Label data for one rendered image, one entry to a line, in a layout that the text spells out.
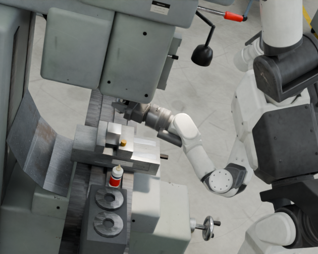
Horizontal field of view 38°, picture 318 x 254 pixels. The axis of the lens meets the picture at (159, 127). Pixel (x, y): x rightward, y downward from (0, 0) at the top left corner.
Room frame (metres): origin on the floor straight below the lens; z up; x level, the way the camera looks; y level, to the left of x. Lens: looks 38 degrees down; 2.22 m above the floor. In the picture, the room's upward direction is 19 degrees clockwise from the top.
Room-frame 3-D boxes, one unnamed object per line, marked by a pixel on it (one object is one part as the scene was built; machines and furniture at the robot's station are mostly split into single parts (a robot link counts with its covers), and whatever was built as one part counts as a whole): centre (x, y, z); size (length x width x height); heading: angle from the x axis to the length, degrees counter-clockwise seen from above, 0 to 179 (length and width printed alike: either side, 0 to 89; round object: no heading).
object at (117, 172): (1.23, 0.09, 0.99); 0.04 x 0.04 x 0.11
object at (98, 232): (0.93, 0.06, 1.03); 0.22 x 0.12 x 0.20; 15
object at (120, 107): (1.31, 0.16, 1.23); 0.06 x 0.02 x 0.03; 82
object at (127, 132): (1.39, 0.11, 1.02); 0.15 x 0.06 x 0.04; 13
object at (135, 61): (1.34, 0.16, 1.47); 0.21 x 0.19 x 0.32; 12
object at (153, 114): (1.33, 0.06, 1.23); 0.13 x 0.12 x 0.10; 172
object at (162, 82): (1.36, 0.05, 1.45); 0.04 x 0.04 x 0.21; 12
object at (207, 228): (1.44, -0.33, 0.63); 0.16 x 0.12 x 0.12; 102
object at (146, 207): (1.34, 0.15, 0.79); 0.50 x 0.35 x 0.12; 102
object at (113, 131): (1.38, 0.16, 1.05); 0.06 x 0.05 x 0.06; 13
